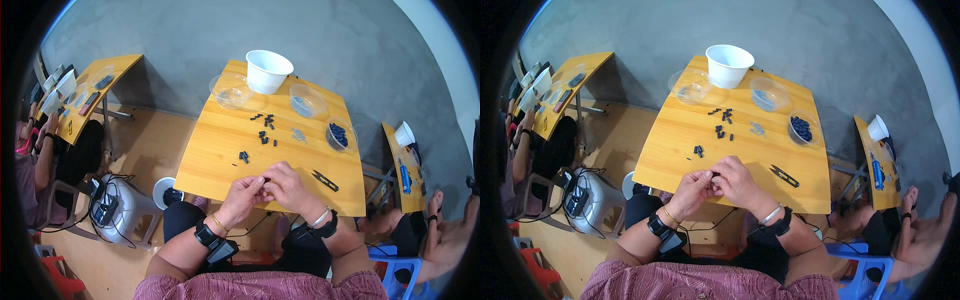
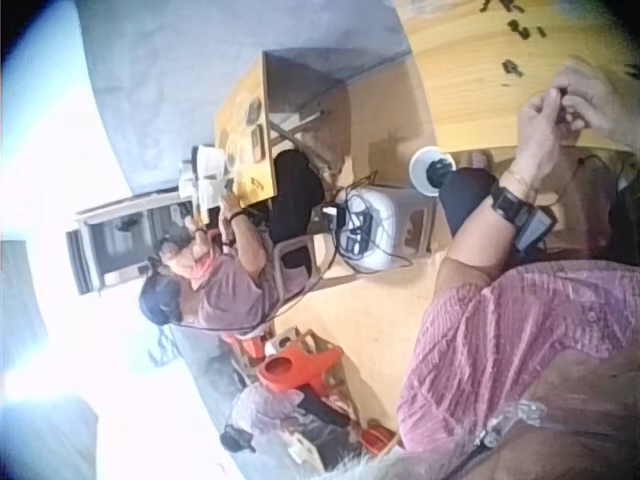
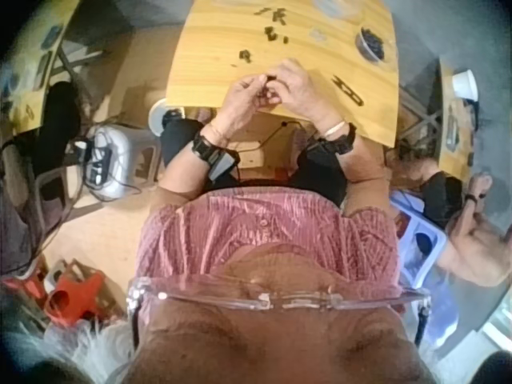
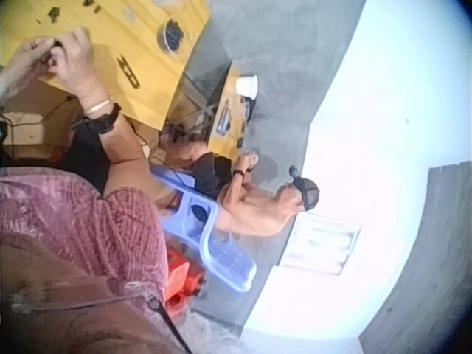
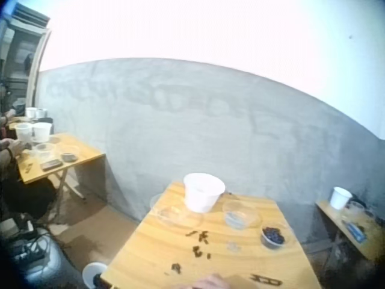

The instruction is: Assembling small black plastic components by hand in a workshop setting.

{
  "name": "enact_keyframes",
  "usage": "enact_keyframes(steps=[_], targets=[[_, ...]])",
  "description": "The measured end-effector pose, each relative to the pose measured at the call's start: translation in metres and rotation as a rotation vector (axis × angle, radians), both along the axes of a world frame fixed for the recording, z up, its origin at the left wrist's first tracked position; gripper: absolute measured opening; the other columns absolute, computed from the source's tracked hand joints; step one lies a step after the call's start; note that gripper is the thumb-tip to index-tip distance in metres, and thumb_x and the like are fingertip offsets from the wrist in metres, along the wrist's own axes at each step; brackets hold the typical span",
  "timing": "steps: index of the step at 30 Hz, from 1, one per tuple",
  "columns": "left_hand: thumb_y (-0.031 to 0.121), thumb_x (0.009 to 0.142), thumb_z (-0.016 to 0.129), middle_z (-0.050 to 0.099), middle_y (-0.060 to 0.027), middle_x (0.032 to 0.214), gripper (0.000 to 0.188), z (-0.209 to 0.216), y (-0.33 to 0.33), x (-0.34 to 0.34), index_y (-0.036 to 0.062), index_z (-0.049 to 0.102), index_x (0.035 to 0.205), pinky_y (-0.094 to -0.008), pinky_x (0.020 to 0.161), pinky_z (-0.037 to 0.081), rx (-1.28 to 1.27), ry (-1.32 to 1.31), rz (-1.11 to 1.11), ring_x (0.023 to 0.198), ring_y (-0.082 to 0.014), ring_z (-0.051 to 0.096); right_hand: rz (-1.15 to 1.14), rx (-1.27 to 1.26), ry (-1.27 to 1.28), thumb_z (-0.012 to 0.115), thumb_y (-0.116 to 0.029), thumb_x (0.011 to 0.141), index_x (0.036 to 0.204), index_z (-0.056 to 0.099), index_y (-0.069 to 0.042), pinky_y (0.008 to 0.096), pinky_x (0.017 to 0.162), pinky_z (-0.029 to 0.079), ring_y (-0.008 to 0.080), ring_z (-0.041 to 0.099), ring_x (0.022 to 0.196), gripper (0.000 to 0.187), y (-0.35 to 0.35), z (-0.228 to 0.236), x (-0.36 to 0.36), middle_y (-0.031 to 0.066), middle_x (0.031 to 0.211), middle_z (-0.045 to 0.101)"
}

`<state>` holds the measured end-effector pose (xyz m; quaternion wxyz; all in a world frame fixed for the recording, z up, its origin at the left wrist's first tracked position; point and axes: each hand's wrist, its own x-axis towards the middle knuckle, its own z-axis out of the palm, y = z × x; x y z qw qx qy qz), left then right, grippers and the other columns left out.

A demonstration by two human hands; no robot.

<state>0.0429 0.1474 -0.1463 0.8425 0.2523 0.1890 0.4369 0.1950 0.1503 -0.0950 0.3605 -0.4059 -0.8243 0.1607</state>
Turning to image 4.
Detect person's right hand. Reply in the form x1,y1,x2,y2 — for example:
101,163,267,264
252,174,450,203
47,27,114,108

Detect person's left hand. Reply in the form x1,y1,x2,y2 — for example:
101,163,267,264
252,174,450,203
2,36,58,95

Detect small black metal part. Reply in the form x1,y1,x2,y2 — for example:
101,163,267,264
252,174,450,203
41,38,64,67

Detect cardboard box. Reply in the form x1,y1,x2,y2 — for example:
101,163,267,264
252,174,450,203
0,79,88,160

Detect black wrist band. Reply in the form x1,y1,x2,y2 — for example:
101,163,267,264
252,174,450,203
71,103,122,136

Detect bowl of dark small parts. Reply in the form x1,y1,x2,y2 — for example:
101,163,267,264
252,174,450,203
156,18,185,53

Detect person's legs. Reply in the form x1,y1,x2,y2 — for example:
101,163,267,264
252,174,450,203
60,121,114,196

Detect small yellow table with items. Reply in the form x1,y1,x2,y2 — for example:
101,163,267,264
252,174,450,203
207,62,261,162

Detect blue plastic chair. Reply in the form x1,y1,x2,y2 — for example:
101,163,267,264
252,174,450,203
150,163,258,294

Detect red plastic box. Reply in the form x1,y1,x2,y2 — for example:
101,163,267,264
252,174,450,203
163,246,207,316

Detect white framed panel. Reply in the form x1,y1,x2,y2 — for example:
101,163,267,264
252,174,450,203
279,212,363,276

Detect black metal bracket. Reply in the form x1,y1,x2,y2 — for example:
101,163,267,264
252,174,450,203
115,54,143,90

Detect silver bracelet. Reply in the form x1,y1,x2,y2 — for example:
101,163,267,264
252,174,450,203
82,96,115,116

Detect black cables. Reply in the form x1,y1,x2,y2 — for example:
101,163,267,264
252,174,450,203
0,94,79,158

